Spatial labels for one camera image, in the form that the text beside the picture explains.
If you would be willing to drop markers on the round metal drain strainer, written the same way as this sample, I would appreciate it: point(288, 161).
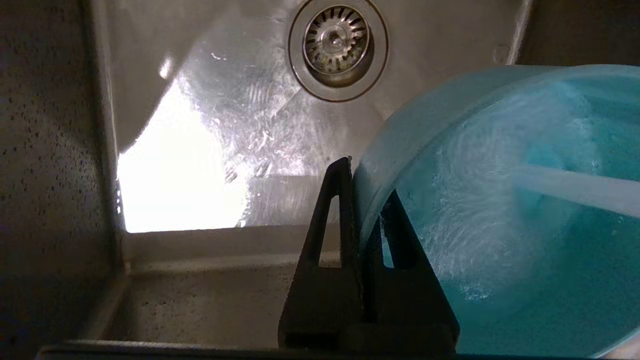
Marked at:
point(336, 42)

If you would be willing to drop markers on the blue plastic bowl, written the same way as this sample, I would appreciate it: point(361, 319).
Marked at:
point(500, 275)

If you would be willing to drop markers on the stainless steel sink basin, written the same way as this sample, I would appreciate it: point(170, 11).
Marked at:
point(200, 125)

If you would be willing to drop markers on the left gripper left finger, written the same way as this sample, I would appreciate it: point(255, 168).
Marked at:
point(325, 300)

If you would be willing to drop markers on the running water stream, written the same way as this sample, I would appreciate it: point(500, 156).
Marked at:
point(575, 190)

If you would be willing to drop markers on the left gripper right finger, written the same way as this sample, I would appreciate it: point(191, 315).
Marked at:
point(400, 300)

